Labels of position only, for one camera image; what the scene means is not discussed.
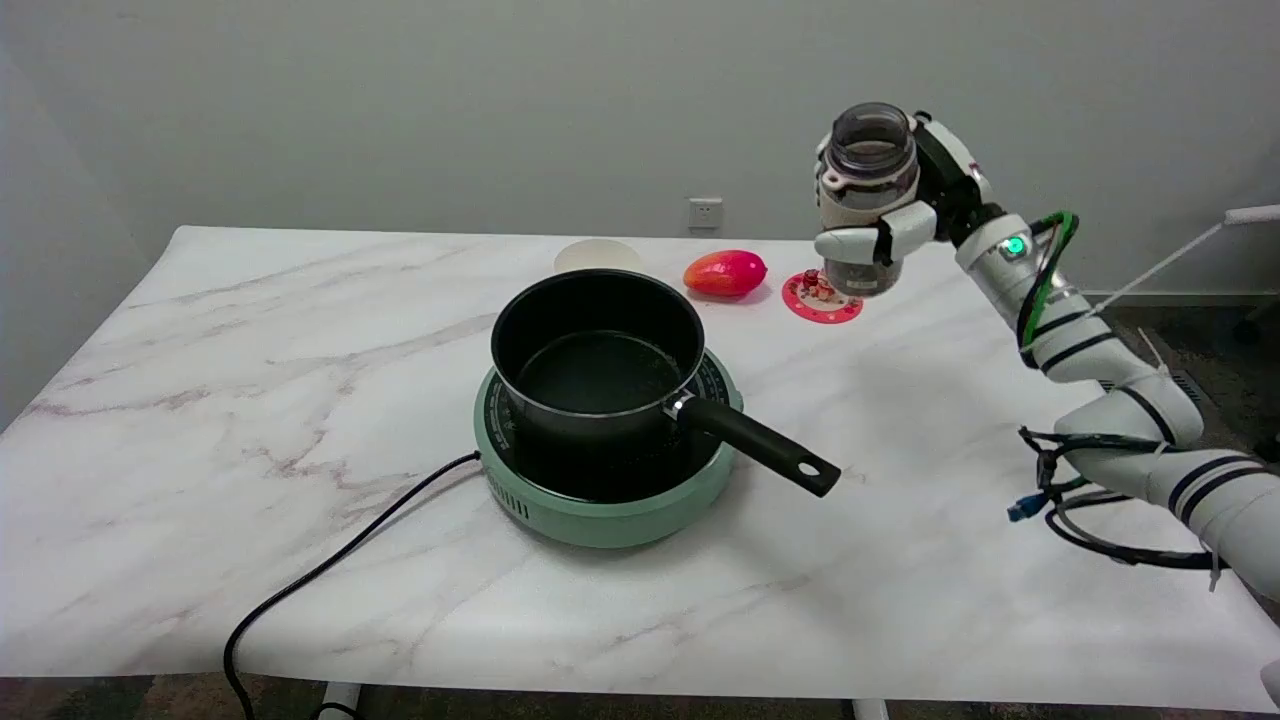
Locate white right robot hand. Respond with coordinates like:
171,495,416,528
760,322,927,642
813,111,1003,269

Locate clear plastic bottle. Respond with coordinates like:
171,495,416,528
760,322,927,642
821,102,920,298

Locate black soup pot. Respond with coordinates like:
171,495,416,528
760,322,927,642
490,268,843,499

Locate pink round coaster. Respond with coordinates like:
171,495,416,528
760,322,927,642
781,268,865,325

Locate red mango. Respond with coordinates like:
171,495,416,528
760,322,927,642
683,250,769,298

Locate green induction cooker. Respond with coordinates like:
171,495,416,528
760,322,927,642
473,348,745,550

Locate green robot cable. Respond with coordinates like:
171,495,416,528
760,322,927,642
1017,211,1081,353

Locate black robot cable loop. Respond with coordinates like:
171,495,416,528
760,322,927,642
1007,427,1226,572

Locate black power cord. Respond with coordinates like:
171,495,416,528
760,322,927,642
222,450,483,720

